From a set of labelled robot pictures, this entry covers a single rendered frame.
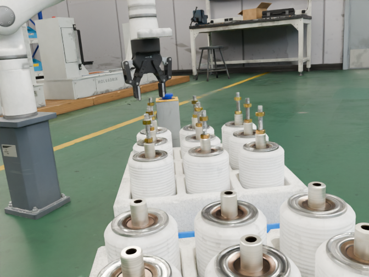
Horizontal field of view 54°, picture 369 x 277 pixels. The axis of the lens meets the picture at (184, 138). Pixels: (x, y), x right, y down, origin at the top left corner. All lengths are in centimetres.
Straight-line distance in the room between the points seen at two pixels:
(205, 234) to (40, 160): 79
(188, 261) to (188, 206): 21
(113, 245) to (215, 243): 12
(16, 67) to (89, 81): 243
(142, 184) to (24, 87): 56
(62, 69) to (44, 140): 232
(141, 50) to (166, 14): 562
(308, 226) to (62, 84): 316
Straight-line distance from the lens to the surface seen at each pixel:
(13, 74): 115
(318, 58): 570
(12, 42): 120
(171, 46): 649
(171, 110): 112
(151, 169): 72
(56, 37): 348
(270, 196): 74
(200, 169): 73
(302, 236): 49
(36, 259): 98
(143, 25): 93
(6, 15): 114
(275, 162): 76
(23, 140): 115
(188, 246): 56
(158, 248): 45
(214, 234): 46
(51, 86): 360
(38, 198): 119
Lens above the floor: 47
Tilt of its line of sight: 14 degrees down
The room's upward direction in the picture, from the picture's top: 4 degrees counter-clockwise
